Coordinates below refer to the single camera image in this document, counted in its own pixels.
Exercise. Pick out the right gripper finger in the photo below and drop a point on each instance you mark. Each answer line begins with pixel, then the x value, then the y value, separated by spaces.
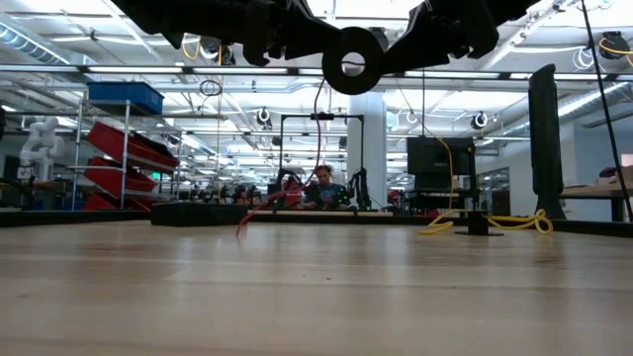
pixel 413 49

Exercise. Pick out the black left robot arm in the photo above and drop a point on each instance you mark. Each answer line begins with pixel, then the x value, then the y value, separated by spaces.
pixel 188 20

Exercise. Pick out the red plastic bin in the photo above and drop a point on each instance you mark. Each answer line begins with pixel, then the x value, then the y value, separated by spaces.
pixel 118 179
pixel 106 203
pixel 128 146

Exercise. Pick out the person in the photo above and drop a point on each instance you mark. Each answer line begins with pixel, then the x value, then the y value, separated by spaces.
pixel 326 193

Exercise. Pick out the metal shelf rack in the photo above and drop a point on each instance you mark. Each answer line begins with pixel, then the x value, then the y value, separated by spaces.
pixel 126 148

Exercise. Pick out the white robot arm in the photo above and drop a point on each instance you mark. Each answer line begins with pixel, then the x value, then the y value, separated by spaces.
pixel 39 148

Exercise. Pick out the wooden side table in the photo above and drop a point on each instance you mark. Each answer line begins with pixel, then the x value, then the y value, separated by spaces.
pixel 593 190

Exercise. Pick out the black monitor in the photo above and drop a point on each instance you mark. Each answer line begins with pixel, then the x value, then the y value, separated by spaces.
pixel 437 160

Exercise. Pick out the white pillar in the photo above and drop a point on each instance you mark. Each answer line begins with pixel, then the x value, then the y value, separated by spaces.
pixel 367 138

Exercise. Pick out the distant black gantry frame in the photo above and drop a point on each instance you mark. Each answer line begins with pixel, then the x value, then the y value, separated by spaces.
pixel 321 116

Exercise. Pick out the blue storage bin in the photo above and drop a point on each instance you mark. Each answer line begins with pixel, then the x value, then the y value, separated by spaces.
pixel 126 96

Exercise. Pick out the black aluminium table frame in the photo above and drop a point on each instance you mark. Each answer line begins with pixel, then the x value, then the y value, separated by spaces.
pixel 74 217

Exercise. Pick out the tall black column stand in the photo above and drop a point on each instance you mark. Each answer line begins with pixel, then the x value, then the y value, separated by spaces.
pixel 544 143

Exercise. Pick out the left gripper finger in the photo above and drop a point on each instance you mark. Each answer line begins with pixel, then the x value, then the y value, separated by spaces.
pixel 319 42

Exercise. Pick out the long horizontal light rail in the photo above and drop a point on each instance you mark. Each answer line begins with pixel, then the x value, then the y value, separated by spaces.
pixel 138 69

